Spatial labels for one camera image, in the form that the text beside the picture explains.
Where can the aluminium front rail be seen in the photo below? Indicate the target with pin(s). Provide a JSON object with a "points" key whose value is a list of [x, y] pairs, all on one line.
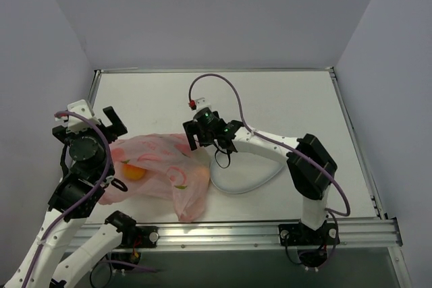
{"points": [[353, 233]]}

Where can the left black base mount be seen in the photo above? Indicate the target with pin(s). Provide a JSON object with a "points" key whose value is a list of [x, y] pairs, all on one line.
{"points": [[140, 237]]}

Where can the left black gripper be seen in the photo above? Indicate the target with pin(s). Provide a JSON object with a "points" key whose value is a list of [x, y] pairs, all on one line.
{"points": [[110, 129]]}

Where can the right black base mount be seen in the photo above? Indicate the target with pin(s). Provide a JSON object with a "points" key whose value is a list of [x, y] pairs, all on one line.
{"points": [[298, 234]]}

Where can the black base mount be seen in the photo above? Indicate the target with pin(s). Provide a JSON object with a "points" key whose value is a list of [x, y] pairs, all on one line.
{"points": [[140, 237], [298, 234]]}

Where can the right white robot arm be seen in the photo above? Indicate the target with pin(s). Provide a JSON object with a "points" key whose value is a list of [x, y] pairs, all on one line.
{"points": [[311, 167]]}

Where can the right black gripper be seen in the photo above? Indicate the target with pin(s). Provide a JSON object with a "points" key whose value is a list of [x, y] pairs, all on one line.
{"points": [[193, 127]]}

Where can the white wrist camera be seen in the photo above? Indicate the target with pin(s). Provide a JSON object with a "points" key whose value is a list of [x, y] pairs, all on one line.
{"points": [[77, 117], [199, 104]]}

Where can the pink plastic bag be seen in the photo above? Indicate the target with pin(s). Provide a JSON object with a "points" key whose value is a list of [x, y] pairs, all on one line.
{"points": [[170, 167]]}

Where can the orange fake peach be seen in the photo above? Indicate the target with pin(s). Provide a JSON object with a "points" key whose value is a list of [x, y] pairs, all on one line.
{"points": [[132, 172]]}

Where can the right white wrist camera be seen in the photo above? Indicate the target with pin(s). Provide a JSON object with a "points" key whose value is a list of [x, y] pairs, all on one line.
{"points": [[199, 104]]}

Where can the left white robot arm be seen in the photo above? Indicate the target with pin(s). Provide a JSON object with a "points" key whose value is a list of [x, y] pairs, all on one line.
{"points": [[87, 170]]}

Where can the white oval plate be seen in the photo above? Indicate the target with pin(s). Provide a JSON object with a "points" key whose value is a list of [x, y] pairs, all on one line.
{"points": [[240, 173]]}

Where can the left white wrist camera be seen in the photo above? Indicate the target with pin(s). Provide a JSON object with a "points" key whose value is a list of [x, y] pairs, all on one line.
{"points": [[77, 117]]}

